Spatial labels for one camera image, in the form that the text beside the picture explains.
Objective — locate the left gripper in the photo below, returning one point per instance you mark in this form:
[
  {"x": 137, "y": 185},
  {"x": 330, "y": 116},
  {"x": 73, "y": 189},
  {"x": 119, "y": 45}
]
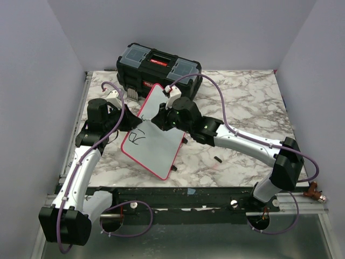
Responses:
[{"x": 131, "y": 120}]

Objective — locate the black plastic toolbox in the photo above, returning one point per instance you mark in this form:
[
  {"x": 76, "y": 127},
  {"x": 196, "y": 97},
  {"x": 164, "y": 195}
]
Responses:
[{"x": 140, "y": 67}]

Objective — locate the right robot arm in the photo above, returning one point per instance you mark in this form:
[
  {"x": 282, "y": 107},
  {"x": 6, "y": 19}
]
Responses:
[{"x": 283, "y": 156}]

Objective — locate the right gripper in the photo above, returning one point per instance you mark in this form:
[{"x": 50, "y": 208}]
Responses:
[{"x": 160, "y": 120}]

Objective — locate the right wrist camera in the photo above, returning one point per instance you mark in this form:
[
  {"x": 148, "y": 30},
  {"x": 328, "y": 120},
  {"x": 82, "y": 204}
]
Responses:
[{"x": 173, "y": 93}]

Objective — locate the pink framed whiteboard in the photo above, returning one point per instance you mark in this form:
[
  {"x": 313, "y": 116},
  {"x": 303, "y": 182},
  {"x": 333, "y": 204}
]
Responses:
[{"x": 147, "y": 145}]

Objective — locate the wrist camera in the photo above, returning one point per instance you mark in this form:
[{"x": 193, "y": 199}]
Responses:
[
  {"x": 113, "y": 97},
  {"x": 173, "y": 93}
]

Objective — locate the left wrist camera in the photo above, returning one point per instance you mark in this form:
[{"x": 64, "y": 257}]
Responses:
[{"x": 113, "y": 97}]

